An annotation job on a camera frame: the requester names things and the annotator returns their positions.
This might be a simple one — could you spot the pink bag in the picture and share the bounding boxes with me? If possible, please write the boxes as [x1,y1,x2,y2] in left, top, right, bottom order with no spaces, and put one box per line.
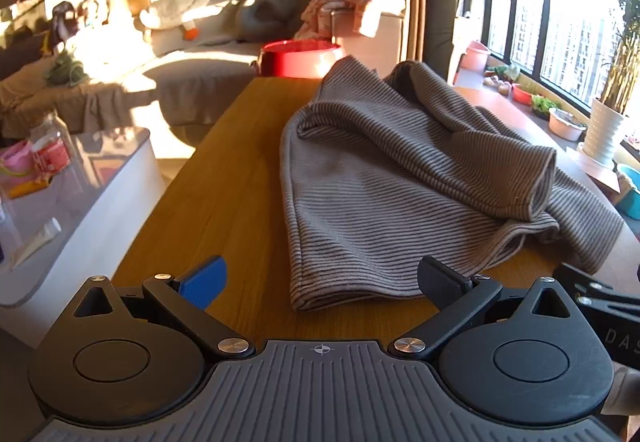
[0,142,41,189]

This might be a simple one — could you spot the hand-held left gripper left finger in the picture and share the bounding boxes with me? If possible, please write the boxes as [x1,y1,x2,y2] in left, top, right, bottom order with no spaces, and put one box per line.
[74,256,255,359]

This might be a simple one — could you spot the red pot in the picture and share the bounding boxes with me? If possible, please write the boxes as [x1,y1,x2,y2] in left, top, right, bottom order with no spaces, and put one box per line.
[257,40,346,79]

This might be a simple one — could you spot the pale pink bowl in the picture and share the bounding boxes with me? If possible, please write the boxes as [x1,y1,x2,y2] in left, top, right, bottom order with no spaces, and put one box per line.
[548,108,587,142]

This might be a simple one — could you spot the teal bowl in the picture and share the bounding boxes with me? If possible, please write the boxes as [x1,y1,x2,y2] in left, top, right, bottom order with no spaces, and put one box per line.
[616,163,640,221]

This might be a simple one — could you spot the brown striped sweater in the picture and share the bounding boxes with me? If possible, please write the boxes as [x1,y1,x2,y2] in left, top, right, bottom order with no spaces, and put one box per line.
[279,54,626,313]

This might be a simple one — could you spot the green leafy plant tray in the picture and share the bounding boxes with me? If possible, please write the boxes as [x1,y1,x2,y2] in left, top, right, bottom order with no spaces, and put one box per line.
[531,94,562,118]

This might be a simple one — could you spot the beige sofa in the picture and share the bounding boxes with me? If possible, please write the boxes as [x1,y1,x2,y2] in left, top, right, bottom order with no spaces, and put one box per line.
[0,0,407,133]

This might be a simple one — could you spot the white coffee table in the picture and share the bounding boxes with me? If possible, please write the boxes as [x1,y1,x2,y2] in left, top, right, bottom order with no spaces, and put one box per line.
[0,127,166,348]

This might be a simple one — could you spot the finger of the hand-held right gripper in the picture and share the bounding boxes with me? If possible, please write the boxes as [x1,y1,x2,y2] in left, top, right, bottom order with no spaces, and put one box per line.
[575,293,640,323]
[552,263,640,305]

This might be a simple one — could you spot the grey pillow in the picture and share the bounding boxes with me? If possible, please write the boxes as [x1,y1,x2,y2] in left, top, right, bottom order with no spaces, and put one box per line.
[234,0,302,43]

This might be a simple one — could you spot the clear jar with red label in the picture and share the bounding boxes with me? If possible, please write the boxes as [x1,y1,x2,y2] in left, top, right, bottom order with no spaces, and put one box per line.
[30,114,77,184]

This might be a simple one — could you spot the small windowsill ornaments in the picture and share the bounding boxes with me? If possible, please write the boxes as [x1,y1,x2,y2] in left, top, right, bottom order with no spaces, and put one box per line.
[482,64,522,96]

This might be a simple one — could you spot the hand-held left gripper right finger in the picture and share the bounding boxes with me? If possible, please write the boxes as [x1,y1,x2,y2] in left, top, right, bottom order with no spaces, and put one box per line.
[394,256,576,362]

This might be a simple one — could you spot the white cream tube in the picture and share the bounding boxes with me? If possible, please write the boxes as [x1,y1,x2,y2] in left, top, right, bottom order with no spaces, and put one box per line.
[10,217,62,269]

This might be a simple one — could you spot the dark doll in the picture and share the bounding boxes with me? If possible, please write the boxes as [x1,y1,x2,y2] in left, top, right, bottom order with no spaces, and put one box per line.
[47,1,77,56]

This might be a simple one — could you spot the green plush toy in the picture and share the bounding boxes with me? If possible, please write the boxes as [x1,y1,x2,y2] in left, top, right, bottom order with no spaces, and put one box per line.
[46,51,90,88]

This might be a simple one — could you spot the potted palm in white pot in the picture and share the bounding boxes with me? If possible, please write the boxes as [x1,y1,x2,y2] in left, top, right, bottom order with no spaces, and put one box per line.
[581,0,640,169]

